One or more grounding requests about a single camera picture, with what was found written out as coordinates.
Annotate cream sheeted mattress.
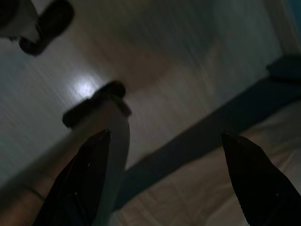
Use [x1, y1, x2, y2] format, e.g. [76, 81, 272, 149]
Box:
[112, 102, 301, 226]

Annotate black robot left foot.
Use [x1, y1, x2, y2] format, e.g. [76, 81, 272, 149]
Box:
[18, 0, 75, 57]

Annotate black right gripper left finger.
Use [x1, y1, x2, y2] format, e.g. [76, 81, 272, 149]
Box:
[35, 129, 111, 226]

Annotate black robot right foot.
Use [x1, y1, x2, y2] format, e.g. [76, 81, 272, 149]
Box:
[62, 80, 133, 129]

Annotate silver robot left leg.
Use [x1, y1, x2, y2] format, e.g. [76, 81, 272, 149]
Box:
[0, 0, 41, 41]

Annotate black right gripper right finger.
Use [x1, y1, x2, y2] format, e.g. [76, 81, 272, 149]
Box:
[221, 130, 301, 226]

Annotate black robot foot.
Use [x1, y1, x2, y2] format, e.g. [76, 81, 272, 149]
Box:
[18, 0, 75, 57]
[62, 80, 133, 129]

